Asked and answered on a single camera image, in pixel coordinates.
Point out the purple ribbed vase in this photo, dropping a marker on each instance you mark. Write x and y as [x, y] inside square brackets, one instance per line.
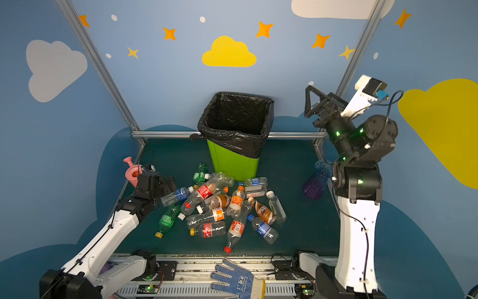
[317, 184]

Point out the green Sprite bottle yellow cap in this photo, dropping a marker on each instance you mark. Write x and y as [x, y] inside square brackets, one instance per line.
[167, 220]

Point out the clear bottle orange label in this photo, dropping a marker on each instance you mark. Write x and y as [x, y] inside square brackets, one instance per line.
[212, 216]

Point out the pink watering can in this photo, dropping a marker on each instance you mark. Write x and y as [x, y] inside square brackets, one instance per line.
[133, 171]

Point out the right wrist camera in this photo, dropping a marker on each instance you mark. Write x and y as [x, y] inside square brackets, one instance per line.
[369, 91]

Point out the amber tea bottle white cap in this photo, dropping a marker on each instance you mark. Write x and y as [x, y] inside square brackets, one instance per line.
[262, 211]

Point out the Pocari Sweat bottle blue label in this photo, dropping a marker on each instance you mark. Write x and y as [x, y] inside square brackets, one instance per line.
[177, 196]

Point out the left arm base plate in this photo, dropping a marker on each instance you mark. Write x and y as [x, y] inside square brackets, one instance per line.
[160, 271]

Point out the blue dotted work glove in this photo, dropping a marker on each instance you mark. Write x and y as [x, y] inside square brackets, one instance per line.
[230, 278]

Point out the clear bottle grey label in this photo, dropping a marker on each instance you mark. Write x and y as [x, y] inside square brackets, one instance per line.
[256, 191]

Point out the black bin liner bag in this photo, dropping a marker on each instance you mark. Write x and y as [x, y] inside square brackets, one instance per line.
[238, 122]

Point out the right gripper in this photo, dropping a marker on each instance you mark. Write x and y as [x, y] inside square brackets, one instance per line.
[327, 111]

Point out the crushed green bottle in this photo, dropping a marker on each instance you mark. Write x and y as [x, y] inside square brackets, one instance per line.
[199, 175]

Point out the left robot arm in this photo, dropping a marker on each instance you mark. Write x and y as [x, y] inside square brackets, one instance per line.
[82, 276]

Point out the green bin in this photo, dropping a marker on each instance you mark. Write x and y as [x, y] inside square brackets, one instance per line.
[232, 164]

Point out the Coke bottle yellow cap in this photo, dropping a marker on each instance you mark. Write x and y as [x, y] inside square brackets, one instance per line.
[209, 230]

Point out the orange label bottle orange cap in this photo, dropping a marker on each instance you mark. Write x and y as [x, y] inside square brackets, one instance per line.
[234, 208]

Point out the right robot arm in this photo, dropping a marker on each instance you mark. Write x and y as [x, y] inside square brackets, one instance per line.
[358, 187]

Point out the right aluminium post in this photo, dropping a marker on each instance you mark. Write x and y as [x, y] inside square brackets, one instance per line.
[362, 43]

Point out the aluminium back rail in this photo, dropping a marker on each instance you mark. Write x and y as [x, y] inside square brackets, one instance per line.
[197, 135]

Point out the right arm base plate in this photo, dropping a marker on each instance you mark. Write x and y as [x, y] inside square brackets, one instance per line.
[288, 270]

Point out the clear square bottle white cap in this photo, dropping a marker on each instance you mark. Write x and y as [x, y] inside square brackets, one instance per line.
[276, 207]

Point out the tall bottle red cap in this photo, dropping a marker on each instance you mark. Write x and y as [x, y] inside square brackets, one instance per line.
[237, 227]

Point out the left aluminium post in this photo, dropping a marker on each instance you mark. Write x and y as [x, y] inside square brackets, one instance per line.
[71, 15]

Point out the brown tea bottle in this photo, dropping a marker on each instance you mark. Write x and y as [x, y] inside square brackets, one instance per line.
[216, 201]

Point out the aluminium post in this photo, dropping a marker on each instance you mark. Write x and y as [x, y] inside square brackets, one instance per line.
[362, 43]
[71, 15]

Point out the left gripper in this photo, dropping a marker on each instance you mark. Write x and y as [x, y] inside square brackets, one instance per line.
[157, 183]

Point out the Coca-Cola bottle red label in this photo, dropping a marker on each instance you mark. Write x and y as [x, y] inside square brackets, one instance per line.
[200, 195]

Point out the Pepsi bottle blue cap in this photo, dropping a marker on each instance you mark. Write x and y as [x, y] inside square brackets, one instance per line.
[269, 234]

